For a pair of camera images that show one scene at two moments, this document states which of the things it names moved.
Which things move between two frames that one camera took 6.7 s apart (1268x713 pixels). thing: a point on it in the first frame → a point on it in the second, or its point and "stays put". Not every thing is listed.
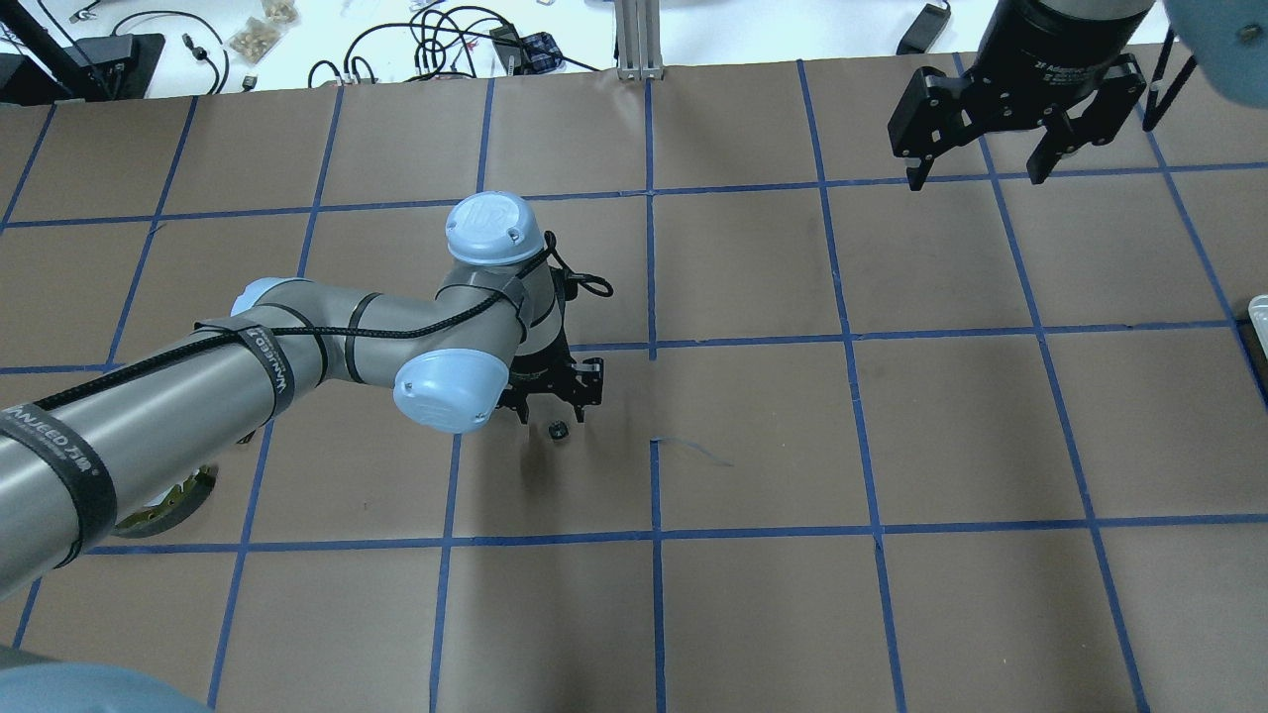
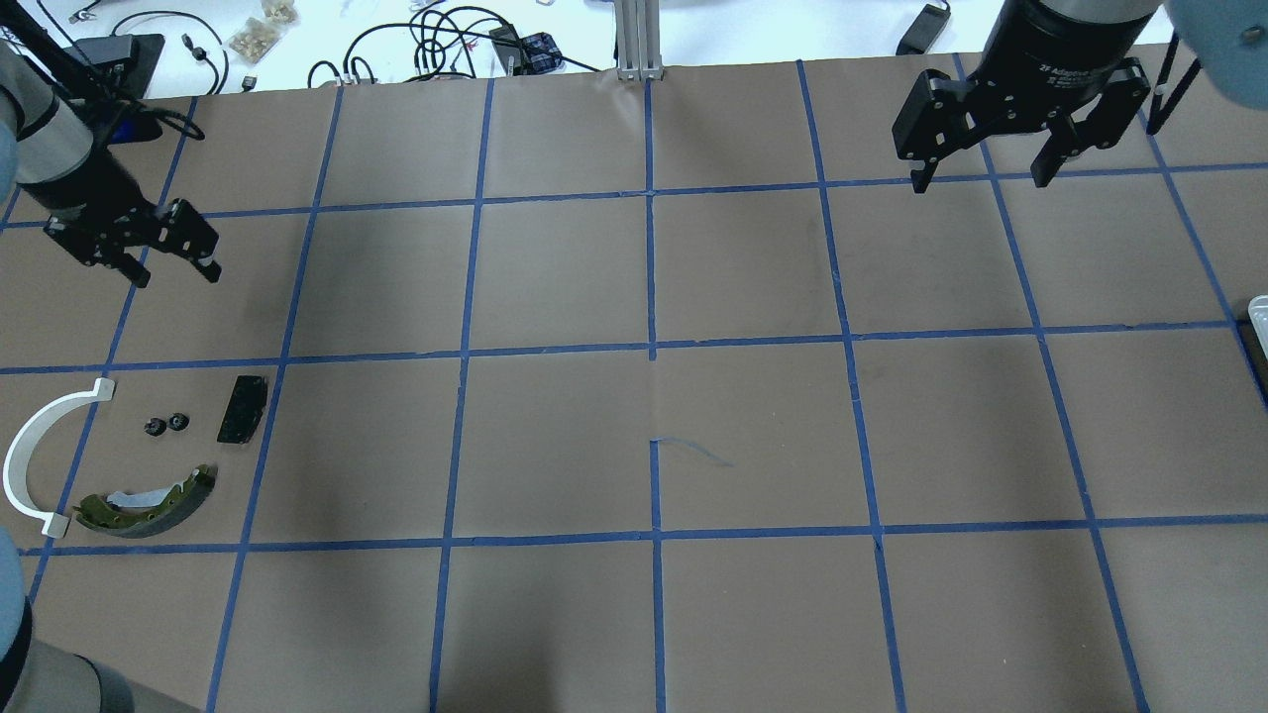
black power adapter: [925, 30] stays put
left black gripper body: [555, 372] → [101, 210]
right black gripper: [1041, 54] stays put
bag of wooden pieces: [258, 37] stays put
